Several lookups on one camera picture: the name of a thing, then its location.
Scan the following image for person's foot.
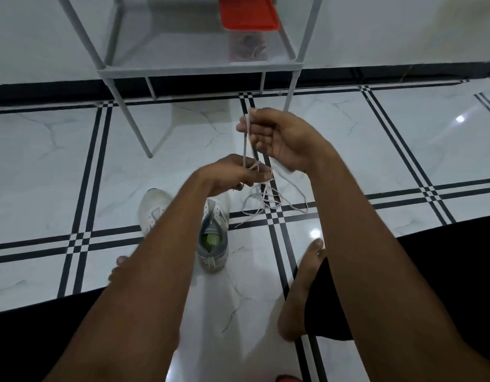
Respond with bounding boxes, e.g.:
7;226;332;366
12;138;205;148
277;237;328;342
108;255;131;283

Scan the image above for grey white shoelace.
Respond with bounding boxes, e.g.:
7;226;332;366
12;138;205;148
234;108;310;229

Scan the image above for person's right hand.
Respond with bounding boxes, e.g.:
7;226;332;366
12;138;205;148
235;107;342;176

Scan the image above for person's left forearm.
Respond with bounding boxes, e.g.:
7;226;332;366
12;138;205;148
44;172;215;382

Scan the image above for person's left hand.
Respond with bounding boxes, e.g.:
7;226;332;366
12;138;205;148
193;153;275;198

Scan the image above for person's right forearm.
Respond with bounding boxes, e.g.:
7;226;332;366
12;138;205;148
308;153;490;382

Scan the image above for black shorts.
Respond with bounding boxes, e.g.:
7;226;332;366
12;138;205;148
0;213;490;382

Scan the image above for person's right foot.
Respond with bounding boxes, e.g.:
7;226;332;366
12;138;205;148
277;237;328;342

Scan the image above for clear box with red lid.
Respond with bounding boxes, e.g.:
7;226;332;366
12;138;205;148
229;31;270;62

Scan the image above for clear container with red lid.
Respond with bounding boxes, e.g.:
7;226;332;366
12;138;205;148
217;0;281;63

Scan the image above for person's left foot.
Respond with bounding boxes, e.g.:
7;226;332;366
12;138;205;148
108;255;131;283

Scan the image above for grey metal shelf rack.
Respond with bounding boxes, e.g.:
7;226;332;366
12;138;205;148
55;0;325;160

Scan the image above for white grey sneaker shoe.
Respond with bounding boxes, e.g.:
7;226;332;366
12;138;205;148
138;188;174;238
195;197;231;274

